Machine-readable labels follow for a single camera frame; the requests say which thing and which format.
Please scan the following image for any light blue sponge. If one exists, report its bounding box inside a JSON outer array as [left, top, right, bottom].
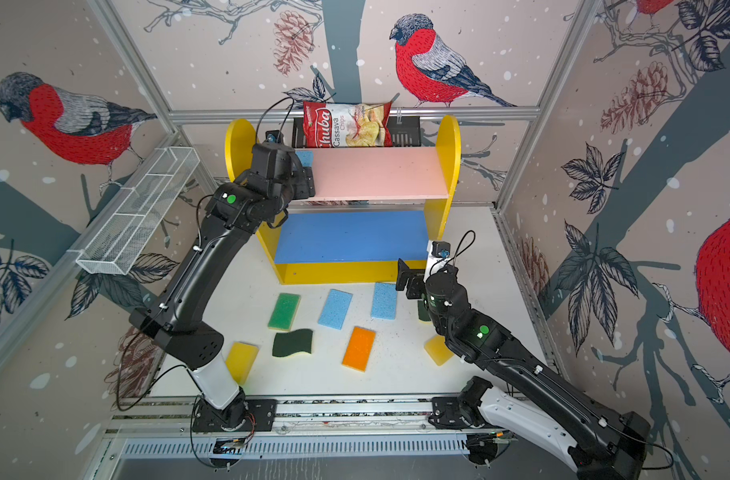
[[371, 283, 397, 321], [318, 289, 353, 330], [295, 150, 314, 168]]

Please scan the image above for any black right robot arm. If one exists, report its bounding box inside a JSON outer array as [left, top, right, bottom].
[[395, 260, 650, 479]]

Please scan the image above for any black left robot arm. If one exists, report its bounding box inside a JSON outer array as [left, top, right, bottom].
[[129, 142, 315, 411]]

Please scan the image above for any yellow shelf unit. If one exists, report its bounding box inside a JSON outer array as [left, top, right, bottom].
[[257, 116, 461, 285]]

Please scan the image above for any pink upper shelf board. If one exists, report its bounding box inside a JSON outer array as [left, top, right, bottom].
[[301, 147, 460, 201]]

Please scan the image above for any dark green wavy sponge right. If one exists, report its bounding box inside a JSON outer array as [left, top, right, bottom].
[[417, 300, 431, 322]]

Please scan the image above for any dark green wavy sponge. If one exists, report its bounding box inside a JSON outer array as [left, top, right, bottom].
[[417, 300, 431, 322], [272, 329, 314, 358]]

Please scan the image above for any red cassava chips bag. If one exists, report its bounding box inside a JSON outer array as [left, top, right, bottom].
[[302, 102, 393, 148]]

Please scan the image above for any yellow sponge right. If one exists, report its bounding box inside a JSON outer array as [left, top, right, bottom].
[[424, 335, 455, 366]]

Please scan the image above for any yellow sponge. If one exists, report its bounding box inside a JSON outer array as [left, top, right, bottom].
[[226, 342, 259, 385], [424, 335, 455, 366]]

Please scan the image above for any orange sponge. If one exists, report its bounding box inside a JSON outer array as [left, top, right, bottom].
[[342, 327, 376, 372]]

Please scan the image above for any dark green wavy sponge left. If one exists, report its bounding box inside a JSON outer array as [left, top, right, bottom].
[[272, 329, 314, 358]]

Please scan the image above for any yellow sponge left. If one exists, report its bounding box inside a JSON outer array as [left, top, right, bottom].
[[226, 342, 259, 385]]

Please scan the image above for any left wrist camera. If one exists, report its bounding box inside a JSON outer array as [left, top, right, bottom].
[[265, 129, 284, 144]]

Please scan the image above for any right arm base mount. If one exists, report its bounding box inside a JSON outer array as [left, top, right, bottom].
[[427, 376, 493, 430]]

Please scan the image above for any white mesh wall tray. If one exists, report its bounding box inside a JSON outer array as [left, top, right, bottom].
[[76, 146, 200, 275]]

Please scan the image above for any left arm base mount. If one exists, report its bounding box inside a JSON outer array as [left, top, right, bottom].
[[191, 390, 278, 434]]

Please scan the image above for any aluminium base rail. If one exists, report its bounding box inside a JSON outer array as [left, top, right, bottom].
[[109, 392, 594, 463]]

